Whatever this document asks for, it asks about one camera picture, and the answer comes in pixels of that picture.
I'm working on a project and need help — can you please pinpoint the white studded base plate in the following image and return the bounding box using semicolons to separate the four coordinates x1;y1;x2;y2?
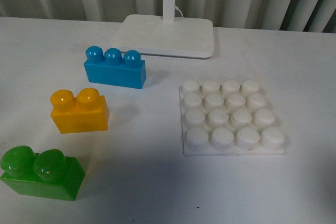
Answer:
179;80;286;156

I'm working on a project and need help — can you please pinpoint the white desk lamp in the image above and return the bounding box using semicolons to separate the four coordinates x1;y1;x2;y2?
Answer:
111;0;215;59

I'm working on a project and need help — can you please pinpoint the green two-stud block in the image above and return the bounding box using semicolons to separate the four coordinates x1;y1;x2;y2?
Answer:
1;145;85;201

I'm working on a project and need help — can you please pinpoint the blue three-stud block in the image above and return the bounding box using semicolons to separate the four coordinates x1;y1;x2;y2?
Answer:
84;46;146;89

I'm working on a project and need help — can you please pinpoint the yellow two-stud block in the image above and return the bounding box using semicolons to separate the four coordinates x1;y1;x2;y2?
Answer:
50;88;109;134

